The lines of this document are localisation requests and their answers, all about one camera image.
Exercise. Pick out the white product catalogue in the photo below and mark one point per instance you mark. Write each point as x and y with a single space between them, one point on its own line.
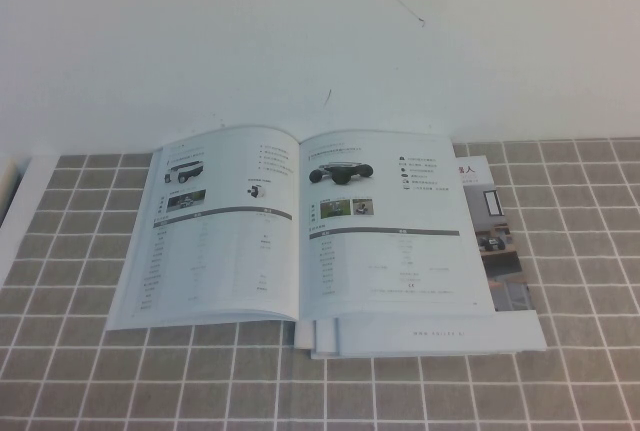
225 231

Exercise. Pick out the white book under stack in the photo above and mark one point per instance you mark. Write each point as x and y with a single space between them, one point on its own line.
325 338

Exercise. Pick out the grey checked tablecloth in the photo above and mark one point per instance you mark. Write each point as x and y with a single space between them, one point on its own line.
200 391

